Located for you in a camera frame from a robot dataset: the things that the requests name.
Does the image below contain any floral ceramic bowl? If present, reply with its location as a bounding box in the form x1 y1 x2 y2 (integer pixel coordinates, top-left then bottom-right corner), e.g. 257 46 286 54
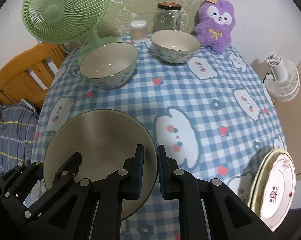
44 109 157 219
150 29 200 64
79 43 138 89

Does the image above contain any large round yellow flower plate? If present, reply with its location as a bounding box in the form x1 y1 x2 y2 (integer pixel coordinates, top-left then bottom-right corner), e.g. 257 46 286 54
250 148 290 216

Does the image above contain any white plate red pattern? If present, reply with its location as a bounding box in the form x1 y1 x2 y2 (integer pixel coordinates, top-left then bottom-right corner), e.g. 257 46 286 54
259 153 296 231

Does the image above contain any scalloped yellow flower plate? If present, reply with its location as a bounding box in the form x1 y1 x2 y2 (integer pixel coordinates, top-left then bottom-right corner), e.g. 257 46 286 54
247 151 271 207

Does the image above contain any blue checkered tablecloth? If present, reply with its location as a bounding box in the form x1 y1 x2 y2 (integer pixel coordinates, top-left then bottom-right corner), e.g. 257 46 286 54
31 32 289 240

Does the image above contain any grey plaid bedding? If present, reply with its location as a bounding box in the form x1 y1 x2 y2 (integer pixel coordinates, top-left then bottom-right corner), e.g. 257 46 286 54
0 99 38 176

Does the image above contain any orange wooden chair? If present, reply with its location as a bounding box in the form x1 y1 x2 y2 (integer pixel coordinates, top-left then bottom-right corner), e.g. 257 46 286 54
0 43 66 108

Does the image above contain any cotton swab container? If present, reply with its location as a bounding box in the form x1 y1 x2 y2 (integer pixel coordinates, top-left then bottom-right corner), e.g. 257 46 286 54
130 20 148 43

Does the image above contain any beige wooden door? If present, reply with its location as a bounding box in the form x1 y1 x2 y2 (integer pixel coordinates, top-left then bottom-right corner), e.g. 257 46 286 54
275 61 301 180

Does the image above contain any white standing fan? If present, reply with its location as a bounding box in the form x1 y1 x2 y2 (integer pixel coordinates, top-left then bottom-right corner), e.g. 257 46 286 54
263 52 300 102

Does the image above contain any glass jar black lid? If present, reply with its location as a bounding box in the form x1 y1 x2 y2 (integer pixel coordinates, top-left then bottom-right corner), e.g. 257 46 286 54
154 2 181 32

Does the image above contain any purple plush bunny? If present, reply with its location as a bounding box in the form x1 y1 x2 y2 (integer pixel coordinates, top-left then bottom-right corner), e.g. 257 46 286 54
194 0 236 54

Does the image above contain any green desk fan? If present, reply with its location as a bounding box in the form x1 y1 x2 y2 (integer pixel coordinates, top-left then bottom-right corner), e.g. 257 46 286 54
21 0 122 64

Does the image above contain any green cartoon wall mat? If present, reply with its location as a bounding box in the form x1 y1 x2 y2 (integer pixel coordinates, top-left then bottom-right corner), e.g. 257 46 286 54
98 0 204 37

